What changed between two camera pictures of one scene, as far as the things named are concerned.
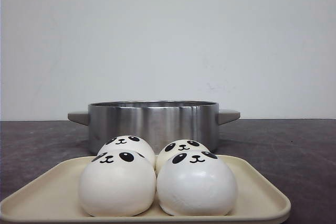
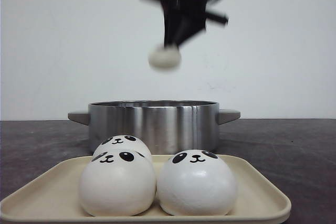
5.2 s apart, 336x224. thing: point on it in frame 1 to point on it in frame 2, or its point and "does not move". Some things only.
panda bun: x=125 y=142 does not move
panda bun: x=118 y=183 does not move
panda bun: x=196 y=183 does not move
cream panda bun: x=177 y=146 to x=163 y=59
